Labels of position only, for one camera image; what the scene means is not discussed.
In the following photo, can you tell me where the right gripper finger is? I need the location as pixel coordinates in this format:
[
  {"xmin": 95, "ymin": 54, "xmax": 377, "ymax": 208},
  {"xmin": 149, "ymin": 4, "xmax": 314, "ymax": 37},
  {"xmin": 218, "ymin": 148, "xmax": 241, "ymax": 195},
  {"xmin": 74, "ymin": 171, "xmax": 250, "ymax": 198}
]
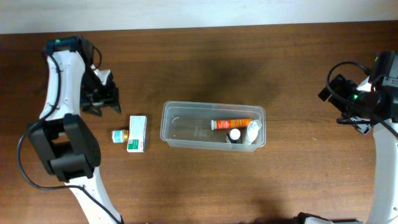
[
  {"xmin": 318, "ymin": 87, "xmax": 331, "ymax": 101},
  {"xmin": 336, "ymin": 114, "xmax": 370, "ymax": 125}
]

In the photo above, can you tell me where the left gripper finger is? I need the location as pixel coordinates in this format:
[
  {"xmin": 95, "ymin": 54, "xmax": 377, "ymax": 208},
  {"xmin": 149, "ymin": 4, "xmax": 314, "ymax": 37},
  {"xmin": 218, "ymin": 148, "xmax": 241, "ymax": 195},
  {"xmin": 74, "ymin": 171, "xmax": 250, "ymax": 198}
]
[
  {"xmin": 108, "ymin": 91, "xmax": 121, "ymax": 113},
  {"xmin": 81, "ymin": 105, "xmax": 102, "ymax": 117}
]

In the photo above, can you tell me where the small jar gold lid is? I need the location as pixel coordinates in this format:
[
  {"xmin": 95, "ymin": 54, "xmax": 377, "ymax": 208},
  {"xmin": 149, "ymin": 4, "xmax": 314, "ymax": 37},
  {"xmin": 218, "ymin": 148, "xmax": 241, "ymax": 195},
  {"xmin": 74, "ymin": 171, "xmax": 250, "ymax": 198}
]
[{"xmin": 111, "ymin": 129, "xmax": 129, "ymax": 143}]

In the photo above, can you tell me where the white green medicine box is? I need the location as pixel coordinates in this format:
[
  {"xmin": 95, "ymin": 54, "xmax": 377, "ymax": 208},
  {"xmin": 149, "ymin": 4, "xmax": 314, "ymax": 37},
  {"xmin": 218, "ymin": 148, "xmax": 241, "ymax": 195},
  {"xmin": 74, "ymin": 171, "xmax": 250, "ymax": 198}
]
[{"xmin": 127, "ymin": 116, "xmax": 147, "ymax": 153}]

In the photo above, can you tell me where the clear plastic container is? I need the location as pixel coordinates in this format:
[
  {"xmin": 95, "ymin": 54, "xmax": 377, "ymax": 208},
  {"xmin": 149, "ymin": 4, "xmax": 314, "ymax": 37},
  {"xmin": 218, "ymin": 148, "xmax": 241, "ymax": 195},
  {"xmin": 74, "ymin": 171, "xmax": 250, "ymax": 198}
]
[{"xmin": 160, "ymin": 101, "xmax": 266, "ymax": 152}]

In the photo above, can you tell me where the white plastic bottle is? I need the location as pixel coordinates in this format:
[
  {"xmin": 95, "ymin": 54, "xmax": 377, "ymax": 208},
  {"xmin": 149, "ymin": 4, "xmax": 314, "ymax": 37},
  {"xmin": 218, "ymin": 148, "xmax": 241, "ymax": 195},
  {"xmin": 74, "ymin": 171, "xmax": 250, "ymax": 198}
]
[{"xmin": 242, "ymin": 119, "xmax": 262, "ymax": 145}]

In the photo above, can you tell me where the dark bottle white cap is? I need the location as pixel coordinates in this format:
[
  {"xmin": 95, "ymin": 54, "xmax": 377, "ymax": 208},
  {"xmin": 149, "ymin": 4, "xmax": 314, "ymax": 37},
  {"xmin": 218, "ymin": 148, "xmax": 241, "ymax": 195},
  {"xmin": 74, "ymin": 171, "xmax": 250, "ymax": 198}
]
[{"xmin": 226, "ymin": 128, "xmax": 241, "ymax": 144}]

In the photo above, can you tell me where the orange tablet tube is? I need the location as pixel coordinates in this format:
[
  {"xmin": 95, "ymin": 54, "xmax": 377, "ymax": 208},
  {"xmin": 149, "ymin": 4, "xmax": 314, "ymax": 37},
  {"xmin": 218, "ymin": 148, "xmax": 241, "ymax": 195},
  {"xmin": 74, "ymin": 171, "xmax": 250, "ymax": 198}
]
[{"xmin": 210, "ymin": 119, "xmax": 252, "ymax": 130}]

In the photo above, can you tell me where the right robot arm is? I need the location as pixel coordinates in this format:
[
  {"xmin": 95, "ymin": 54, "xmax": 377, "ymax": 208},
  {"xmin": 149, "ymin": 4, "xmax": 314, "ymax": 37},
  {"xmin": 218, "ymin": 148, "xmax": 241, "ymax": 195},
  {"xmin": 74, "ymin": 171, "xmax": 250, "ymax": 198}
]
[{"xmin": 318, "ymin": 51, "xmax": 397, "ymax": 223}]

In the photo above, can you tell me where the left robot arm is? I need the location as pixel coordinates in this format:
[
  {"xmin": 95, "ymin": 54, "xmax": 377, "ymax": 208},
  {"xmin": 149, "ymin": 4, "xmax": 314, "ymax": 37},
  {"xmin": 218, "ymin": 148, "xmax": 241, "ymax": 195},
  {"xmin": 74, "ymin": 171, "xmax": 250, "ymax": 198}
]
[{"xmin": 21, "ymin": 36, "xmax": 124, "ymax": 223}]

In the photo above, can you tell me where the right black cable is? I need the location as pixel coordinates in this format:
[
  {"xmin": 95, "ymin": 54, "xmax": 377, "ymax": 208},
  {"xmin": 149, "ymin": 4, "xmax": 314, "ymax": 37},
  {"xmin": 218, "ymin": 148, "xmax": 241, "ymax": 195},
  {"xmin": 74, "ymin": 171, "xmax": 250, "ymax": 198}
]
[{"xmin": 325, "ymin": 60, "xmax": 398, "ymax": 139}]

